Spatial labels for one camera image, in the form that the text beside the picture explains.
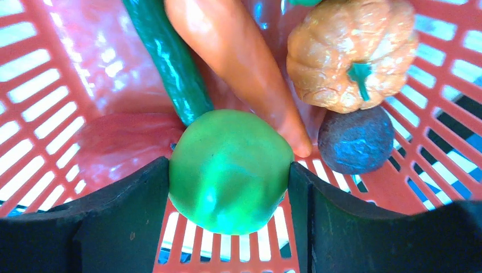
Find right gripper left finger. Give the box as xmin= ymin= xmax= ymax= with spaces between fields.
xmin=1 ymin=157 xmax=168 ymax=272

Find orange toy pumpkin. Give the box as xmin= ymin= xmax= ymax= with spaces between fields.
xmin=286 ymin=1 xmax=418 ymax=113

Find green toy apple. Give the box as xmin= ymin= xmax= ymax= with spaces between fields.
xmin=169 ymin=109 xmax=294 ymax=235

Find orange toy carrot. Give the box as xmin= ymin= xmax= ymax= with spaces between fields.
xmin=164 ymin=1 xmax=312 ymax=158

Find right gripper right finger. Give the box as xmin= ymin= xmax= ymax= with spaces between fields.
xmin=288 ymin=162 xmax=481 ymax=272

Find red plastic shopping basket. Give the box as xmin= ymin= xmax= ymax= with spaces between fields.
xmin=1 ymin=1 xmax=481 ymax=272

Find green toy cucumber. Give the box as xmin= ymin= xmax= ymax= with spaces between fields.
xmin=123 ymin=0 xmax=214 ymax=126

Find dark brown toy fruit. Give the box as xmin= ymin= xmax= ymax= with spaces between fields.
xmin=318 ymin=106 xmax=394 ymax=175

